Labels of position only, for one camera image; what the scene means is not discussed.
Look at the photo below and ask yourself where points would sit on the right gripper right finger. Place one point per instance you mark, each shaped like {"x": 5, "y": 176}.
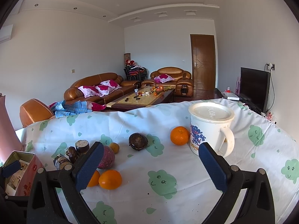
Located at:
{"x": 257, "y": 205}

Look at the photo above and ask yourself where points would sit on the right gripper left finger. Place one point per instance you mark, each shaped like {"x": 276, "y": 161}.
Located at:
{"x": 44, "y": 205}

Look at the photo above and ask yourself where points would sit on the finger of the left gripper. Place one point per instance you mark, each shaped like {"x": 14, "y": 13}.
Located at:
{"x": 9, "y": 170}

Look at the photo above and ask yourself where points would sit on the sugarcane piece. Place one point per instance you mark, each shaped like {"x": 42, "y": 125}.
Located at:
{"x": 60, "y": 161}
{"x": 82, "y": 147}

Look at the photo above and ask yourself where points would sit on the small orange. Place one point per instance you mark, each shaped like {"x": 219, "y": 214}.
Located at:
{"x": 94, "y": 181}

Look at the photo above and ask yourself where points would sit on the dark round chestnut fruit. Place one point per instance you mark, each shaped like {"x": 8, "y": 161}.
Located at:
{"x": 72, "y": 154}

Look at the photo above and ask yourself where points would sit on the large orange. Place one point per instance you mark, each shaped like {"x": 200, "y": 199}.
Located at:
{"x": 110, "y": 180}

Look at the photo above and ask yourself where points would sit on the purple passion fruit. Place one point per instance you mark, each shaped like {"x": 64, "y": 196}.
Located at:
{"x": 108, "y": 159}

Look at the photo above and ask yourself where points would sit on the small yellow kumquat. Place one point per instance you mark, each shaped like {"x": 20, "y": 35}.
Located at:
{"x": 115, "y": 147}

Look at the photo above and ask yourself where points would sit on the dark brown passion fruit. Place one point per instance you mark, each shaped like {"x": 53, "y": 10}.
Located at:
{"x": 138, "y": 141}

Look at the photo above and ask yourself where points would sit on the orange tangerine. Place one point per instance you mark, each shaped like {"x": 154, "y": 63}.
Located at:
{"x": 179, "y": 136}

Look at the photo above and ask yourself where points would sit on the pink electric kettle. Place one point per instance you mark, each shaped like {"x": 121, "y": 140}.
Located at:
{"x": 9, "y": 141}

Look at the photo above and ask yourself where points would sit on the blue plaid blanket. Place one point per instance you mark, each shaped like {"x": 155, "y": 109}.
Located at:
{"x": 62, "y": 109}

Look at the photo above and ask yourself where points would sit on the long brown leather sofa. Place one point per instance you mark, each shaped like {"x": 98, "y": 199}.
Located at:
{"x": 73, "y": 94}

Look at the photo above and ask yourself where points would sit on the white mug with lid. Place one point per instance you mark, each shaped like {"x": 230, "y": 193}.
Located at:
{"x": 210, "y": 122}

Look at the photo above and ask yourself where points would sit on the pink floral cushion left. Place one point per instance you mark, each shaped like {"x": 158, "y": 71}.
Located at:
{"x": 89, "y": 91}

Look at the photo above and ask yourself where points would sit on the pink floral cushion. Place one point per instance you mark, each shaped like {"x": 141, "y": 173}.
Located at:
{"x": 107, "y": 87}
{"x": 89, "y": 91}

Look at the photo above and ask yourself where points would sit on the white set-top box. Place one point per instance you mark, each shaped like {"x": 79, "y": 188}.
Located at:
{"x": 230, "y": 96}

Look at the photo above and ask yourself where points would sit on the black flat television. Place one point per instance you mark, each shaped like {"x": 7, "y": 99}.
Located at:
{"x": 254, "y": 88}

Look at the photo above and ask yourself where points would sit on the pink floral cushion right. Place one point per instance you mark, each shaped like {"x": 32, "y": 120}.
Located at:
{"x": 107, "y": 87}

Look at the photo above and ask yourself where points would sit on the wooden coffee table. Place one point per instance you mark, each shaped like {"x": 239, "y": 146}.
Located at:
{"x": 142, "y": 99}

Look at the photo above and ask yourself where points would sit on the brown leather armchair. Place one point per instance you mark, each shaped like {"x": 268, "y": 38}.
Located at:
{"x": 183, "y": 83}

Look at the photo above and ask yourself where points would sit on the fruit pile on coffee table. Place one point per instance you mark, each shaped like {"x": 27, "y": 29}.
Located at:
{"x": 156, "y": 90}

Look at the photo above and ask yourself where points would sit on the stacked dark chairs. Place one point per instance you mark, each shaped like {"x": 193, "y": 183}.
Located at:
{"x": 136, "y": 73}

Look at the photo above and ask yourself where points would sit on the pink cushion on armchair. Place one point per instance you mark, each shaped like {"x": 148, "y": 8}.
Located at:
{"x": 163, "y": 78}

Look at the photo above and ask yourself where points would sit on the brown wooden door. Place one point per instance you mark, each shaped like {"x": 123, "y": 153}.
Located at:
{"x": 203, "y": 61}

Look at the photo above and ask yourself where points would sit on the white wall air conditioner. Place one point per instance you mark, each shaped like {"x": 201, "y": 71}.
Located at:
{"x": 5, "y": 33}

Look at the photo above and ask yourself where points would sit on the wall power socket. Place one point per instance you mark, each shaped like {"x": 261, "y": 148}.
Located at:
{"x": 270, "y": 67}

